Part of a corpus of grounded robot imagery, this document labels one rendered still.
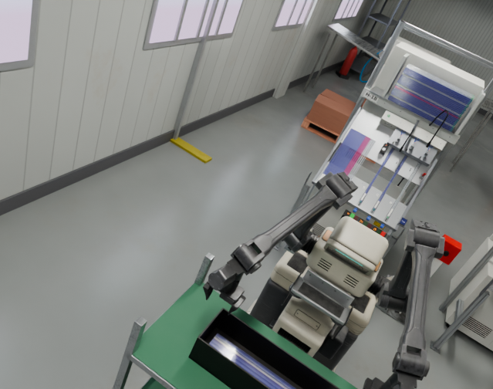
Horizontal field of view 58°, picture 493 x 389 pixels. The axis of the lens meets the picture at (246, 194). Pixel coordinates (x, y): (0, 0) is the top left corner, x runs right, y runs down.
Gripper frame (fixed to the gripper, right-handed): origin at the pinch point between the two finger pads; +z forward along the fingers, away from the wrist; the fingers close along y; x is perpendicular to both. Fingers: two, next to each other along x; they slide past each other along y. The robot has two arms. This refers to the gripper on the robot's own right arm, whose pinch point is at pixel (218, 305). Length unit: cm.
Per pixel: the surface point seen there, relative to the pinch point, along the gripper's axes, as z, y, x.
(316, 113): 85, -88, 459
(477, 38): -32, 47, 1067
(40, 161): 82, -176, 93
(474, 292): 70, 129, 228
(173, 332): 20.2, -9.7, -3.6
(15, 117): 42, -176, 70
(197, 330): 20.2, -3.8, 2.8
